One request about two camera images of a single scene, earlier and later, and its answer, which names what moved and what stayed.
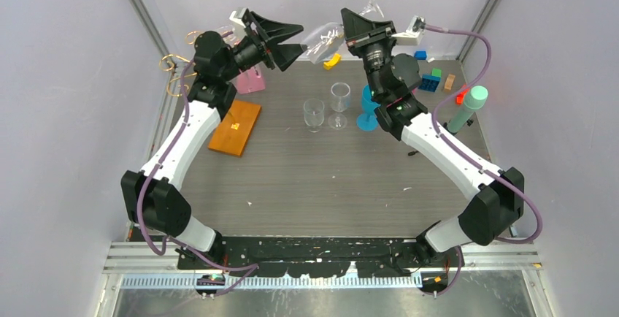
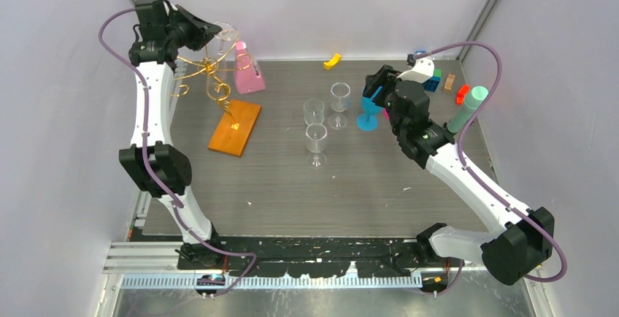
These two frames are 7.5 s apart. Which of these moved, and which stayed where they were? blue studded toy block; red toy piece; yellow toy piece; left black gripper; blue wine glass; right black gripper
Moved: right black gripper; left black gripper
Stayed: blue wine glass; blue studded toy block; red toy piece; yellow toy piece
